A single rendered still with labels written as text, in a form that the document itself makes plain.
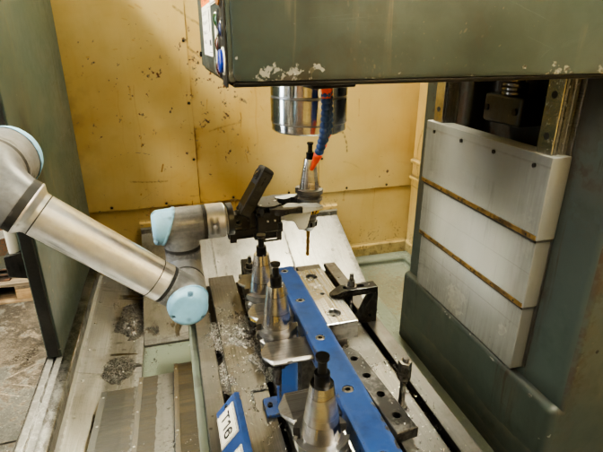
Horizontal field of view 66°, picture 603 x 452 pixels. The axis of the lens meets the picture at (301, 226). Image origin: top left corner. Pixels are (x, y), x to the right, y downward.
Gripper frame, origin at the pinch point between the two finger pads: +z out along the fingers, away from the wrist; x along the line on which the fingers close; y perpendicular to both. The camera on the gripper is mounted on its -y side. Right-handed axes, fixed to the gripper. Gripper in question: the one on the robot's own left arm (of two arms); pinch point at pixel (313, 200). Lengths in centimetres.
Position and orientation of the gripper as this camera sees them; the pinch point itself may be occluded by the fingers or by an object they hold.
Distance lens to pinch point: 105.6
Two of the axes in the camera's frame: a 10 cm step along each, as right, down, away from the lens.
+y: 0.0, 9.3, 3.8
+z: 9.5, -1.2, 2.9
